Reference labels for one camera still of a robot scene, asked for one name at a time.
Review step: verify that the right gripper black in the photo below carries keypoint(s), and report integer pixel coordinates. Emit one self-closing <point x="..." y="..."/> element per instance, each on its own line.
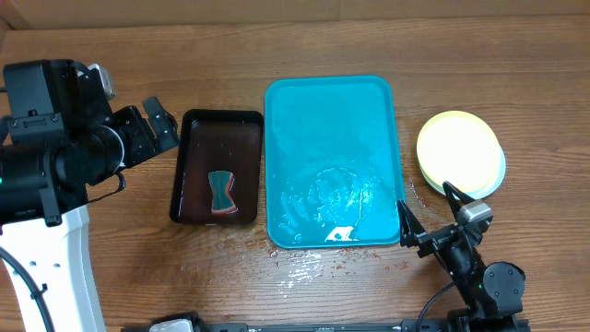
<point x="409" y="228"/>

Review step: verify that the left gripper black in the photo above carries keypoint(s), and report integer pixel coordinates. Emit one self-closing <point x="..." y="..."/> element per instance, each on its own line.
<point x="131" y="123"/>

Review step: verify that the light blue plate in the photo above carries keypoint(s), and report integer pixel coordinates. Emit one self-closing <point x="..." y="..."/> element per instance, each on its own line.
<point x="483" y="192"/>

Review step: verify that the yellow plate top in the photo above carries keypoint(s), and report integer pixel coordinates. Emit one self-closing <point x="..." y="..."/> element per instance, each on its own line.
<point x="460" y="148"/>

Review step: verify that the orange and green sponge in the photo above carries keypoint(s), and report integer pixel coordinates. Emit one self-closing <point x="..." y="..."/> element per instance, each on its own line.
<point x="221" y="183"/>

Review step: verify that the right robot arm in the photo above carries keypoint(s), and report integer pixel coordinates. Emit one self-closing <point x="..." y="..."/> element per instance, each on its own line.
<point x="492" y="293"/>

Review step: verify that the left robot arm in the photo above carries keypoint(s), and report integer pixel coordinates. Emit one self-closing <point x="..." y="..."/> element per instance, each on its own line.
<point x="60" y="137"/>

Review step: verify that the black rectangular tray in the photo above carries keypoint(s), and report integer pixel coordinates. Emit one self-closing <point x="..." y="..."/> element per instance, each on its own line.
<point x="217" y="140"/>

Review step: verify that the teal plastic tray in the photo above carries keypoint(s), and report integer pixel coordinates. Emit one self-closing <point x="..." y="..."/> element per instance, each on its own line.
<point x="333" y="170"/>

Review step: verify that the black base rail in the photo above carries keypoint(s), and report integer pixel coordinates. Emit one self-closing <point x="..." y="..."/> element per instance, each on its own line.
<point x="192" y="322"/>

